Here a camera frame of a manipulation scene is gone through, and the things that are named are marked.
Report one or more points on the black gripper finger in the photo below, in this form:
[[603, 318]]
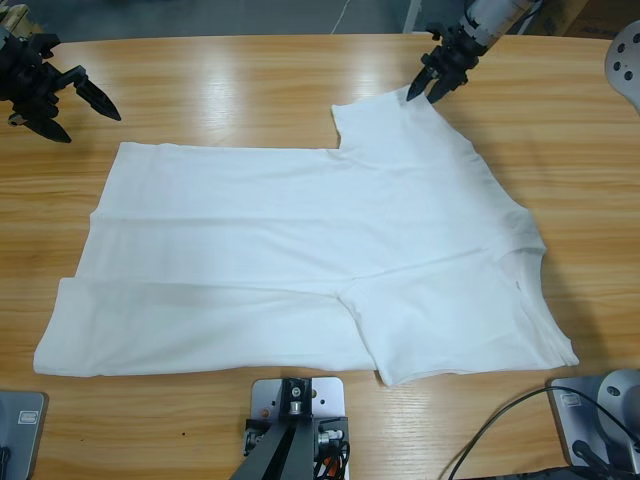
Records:
[[419, 85], [92, 95], [442, 90], [47, 129]]

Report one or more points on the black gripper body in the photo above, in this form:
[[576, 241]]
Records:
[[457, 52], [25, 80]]

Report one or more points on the white T-shirt with UNITREE print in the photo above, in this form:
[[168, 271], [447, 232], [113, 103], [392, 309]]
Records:
[[300, 240]]

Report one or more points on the wooden pallet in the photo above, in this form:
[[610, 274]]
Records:
[[15, 12]]

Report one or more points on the cardboard box with blue print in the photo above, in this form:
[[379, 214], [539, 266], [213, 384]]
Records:
[[555, 17]]

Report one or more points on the cardboard box with dark lettering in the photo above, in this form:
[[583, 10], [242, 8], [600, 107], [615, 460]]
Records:
[[605, 20]]

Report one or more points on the black block with silver connector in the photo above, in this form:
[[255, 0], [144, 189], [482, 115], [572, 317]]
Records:
[[335, 427]]

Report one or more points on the black and silver clamp fitting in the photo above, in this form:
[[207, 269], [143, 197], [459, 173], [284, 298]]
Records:
[[252, 440]]

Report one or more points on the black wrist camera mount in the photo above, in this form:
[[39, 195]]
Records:
[[42, 44], [435, 31]]

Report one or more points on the white metal frame leg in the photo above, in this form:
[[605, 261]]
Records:
[[412, 15], [525, 26]]

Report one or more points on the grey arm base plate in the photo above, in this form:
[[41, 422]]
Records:
[[30, 440], [562, 422]]

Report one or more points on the white camera mounting plate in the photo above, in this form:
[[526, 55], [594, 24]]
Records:
[[327, 395]]

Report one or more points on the black bracket with silver bolt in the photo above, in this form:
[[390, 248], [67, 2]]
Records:
[[295, 400]]

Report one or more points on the dark camera post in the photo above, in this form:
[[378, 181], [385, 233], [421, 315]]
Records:
[[280, 460]]

